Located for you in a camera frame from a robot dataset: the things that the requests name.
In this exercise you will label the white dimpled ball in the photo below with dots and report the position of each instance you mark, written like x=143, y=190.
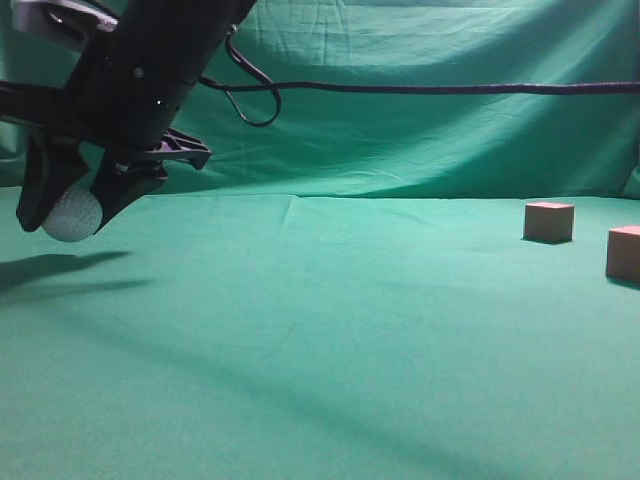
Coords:
x=76, y=216

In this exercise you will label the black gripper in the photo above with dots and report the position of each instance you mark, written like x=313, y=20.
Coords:
x=123, y=94

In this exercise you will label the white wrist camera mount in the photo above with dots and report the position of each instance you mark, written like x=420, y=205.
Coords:
x=48, y=17

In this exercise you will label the green cloth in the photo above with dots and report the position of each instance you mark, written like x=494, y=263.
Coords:
x=345, y=294

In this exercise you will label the wooden cube block at edge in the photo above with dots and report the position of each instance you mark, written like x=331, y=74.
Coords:
x=623, y=251

